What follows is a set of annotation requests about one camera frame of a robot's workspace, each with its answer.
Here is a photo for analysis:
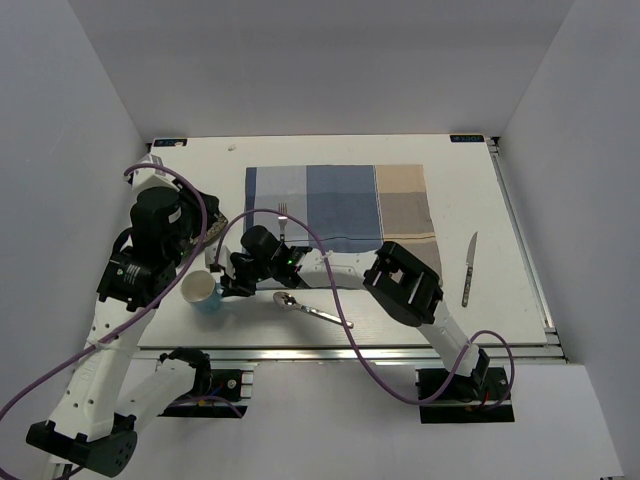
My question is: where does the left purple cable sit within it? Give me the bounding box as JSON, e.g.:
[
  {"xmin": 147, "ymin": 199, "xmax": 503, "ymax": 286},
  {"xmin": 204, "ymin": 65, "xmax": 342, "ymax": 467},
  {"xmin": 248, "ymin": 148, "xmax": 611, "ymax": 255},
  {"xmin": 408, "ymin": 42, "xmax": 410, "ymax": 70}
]
[{"xmin": 0, "ymin": 163, "xmax": 246, "ymax": 479}]

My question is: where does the metal table knife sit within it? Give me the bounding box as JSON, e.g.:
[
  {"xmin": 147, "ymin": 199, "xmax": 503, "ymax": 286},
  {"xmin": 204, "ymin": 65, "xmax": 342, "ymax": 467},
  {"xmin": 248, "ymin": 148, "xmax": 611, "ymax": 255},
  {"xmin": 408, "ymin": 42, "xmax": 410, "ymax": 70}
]
[{"xmin": 461, "ymin": 232, "xmax": 478, "ymax": 308}]

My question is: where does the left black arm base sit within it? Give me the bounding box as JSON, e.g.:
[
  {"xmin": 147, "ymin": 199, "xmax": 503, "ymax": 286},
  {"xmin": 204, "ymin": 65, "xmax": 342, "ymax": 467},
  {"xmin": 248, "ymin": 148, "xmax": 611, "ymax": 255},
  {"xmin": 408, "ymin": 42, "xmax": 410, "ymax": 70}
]
[{"xmin": 156, "ymin": 347, "xmax": 249, "ymax": 419}]

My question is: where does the blue beige checked placemat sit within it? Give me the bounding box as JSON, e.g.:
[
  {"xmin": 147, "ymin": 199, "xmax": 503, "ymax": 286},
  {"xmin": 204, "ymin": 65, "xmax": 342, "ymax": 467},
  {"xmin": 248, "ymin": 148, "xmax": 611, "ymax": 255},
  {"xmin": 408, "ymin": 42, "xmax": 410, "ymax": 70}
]
[{"xmin": 245, "ymin": 164, "xmax": 442, "ymax": 274}]

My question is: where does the dark floral rectangular plate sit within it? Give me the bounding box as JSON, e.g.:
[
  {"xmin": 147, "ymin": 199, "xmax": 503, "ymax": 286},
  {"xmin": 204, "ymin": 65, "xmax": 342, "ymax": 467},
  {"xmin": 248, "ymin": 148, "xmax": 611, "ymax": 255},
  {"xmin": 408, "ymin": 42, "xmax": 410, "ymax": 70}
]
[{"xmin": 190, "ymin": 212, "xmax": 228, "ymax": 247}]

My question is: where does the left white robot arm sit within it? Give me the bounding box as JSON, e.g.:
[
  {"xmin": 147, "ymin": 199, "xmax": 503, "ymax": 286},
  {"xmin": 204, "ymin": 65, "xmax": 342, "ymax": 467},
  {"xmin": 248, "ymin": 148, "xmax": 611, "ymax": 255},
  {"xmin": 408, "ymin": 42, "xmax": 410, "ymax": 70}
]
[{"xmin": 26, "ymin": 156, "xmax": 212, "ymax": 478}]

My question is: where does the purple cable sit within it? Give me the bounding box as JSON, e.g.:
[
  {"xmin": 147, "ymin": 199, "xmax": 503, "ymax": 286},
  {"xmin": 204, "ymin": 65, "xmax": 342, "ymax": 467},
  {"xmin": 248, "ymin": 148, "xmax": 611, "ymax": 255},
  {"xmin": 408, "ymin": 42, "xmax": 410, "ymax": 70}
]
[
  {"xmin": 0, "ymin": 163, "xmax": 246, "ymax": 479},
  {"xmin": 215, "ymin": 207, "xmax": 516, "ymax": 407}
]

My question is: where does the metal fork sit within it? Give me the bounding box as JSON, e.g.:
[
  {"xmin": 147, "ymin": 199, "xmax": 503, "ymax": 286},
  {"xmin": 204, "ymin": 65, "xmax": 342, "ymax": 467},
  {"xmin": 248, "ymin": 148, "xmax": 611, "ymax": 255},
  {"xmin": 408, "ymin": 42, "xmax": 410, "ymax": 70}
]
[{"xmin": 277, "ymin": 202, "xmax": 288, "ymax": 242}]

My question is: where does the metal spoon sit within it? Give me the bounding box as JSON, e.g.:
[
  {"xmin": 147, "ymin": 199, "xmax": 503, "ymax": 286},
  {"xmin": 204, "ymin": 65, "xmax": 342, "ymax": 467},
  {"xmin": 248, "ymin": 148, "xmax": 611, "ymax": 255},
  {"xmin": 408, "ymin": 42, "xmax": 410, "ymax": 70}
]
[{"xmin": 272, "ymin": 291, "xmax": 354, "ymax": 329}]

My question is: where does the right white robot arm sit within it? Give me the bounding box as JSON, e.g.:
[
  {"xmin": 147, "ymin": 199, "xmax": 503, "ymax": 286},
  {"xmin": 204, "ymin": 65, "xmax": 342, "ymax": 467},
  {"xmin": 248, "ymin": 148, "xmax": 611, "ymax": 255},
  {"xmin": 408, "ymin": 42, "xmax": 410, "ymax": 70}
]
[{"xmin": 205, "ymin": 225, "xmax": 489, "ymax": 401}]

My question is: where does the right blue table label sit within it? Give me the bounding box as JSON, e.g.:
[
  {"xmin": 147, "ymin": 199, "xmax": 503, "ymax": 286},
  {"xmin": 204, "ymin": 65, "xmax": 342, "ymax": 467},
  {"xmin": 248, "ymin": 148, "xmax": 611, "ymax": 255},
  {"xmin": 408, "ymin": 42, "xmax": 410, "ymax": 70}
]
[{"xmin": 449, "ymin": 134, "xmax": 485, "ymax": 143}]

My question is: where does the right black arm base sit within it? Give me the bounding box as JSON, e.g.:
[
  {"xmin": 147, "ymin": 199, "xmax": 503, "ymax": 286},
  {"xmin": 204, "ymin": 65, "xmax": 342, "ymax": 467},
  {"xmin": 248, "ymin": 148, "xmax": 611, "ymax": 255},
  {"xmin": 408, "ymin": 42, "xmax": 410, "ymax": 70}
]
[{"xmin": 419, "ymin": 367, "xmax": 515, "ymax": 425}]

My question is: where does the light blue mug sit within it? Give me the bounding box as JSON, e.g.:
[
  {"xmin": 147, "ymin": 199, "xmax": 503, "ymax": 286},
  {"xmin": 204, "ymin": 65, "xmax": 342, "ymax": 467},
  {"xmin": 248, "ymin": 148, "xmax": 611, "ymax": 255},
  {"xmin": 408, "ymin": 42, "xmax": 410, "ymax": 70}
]
[{"xmin": 180, "ymin": 270, "xmax": 222, "ymax": 314}]

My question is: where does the blue table label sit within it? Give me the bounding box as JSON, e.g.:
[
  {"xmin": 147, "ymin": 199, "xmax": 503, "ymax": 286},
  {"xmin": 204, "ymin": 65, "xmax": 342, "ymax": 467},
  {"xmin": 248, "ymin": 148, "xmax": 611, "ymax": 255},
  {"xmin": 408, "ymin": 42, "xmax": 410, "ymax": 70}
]
[
  {"xmin": 449, "ymin": 134, "xmax": 485, "ymax": 143},
  {"xmin": 153, "ymin": 138, "xmax": 187, "ymax": 148}
]

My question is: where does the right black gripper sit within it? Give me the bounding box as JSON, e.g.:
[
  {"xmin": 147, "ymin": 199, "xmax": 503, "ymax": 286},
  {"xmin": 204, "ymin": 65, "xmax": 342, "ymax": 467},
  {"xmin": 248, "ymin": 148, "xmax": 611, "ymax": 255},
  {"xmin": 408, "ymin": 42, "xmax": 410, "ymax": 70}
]
[{"xmin": 221, "ymin": 256, "xmax": 276, "ymax": 299}]

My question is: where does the left blue table label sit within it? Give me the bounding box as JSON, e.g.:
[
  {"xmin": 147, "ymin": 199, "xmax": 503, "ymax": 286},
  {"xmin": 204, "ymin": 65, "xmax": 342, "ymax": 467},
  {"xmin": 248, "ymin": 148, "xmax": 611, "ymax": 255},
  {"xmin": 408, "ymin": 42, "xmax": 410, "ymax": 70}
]
[{"xmin": 153, "ymin": 138, "xmax": 187, "ymax": 148}]

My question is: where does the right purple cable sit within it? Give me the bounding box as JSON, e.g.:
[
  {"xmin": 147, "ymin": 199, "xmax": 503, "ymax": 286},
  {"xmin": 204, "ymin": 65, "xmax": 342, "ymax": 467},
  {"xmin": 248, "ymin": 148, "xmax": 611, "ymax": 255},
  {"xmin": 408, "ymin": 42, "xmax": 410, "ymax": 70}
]
[{"xmin": 215, "ymin": 207, "xmax": 516, "ymax": 407}]

